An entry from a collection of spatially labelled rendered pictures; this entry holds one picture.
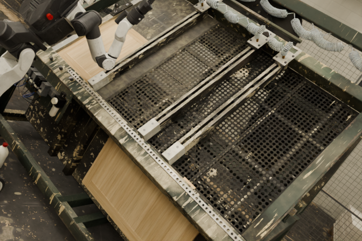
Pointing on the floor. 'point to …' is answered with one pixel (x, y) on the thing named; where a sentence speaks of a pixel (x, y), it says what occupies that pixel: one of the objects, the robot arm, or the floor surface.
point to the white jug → (3, 153)
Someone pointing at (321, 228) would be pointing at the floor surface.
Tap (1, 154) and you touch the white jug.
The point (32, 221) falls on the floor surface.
